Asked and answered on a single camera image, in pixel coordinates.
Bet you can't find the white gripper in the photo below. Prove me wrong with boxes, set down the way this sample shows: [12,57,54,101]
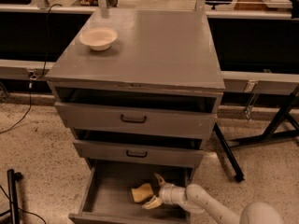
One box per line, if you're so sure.
[142,173,187,210]

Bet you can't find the yellow sponge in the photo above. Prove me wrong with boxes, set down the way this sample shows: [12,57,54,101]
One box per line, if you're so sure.
[131,183,154,203]

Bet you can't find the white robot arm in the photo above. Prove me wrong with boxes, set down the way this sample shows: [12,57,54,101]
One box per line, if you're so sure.
[142,174,285,224]

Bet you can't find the grey bottom drawer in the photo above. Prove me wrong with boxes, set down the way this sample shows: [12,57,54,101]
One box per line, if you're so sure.
[69,161,190,224]

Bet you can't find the grey drawer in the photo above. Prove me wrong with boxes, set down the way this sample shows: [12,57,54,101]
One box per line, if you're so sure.
[73,140,204,168]
[69,161,190,224]
[55,102,217,139]

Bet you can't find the grey middle drawer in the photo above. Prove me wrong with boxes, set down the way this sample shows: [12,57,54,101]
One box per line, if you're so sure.
[73,140,204,168]

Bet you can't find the grey top drawer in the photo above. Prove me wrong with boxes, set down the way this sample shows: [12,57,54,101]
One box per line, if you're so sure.
[55,102,217,139]

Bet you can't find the grey drawer cabinet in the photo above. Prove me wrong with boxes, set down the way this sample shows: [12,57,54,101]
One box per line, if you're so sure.
[45,8,226,179]

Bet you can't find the black stand lower left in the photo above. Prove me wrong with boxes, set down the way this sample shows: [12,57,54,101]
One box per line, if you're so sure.
[0,169,48,224]

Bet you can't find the white paper bowl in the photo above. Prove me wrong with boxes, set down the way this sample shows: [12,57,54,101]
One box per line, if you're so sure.
[79,27,118,51]

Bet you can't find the black middle drawer handle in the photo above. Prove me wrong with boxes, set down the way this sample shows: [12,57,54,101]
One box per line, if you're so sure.
[126,150,148,159]

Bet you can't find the black drawer handle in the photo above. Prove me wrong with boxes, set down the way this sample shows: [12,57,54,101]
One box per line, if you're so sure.
[126,150,148,159]
[120,114,148,124]

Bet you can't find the black top drawer handle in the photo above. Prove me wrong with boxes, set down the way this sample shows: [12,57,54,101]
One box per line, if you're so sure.
[120,114,148,124]

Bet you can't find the black metal stand frame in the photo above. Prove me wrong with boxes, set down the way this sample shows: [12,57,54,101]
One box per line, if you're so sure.
[213,85,299,182]

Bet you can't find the grey barrier rail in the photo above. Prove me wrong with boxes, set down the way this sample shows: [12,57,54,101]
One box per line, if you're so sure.
[0,60,54,80]

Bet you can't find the black floor cable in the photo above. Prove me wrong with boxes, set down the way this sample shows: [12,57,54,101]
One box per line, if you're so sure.
[0,3,64,135]

